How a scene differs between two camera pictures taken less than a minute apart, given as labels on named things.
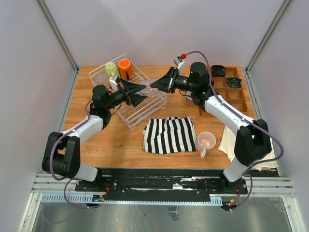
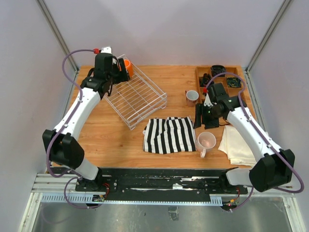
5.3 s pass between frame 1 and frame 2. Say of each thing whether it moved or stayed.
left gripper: moved
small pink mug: stayed
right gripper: moved
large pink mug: stayed
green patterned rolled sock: stayed
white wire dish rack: stayed
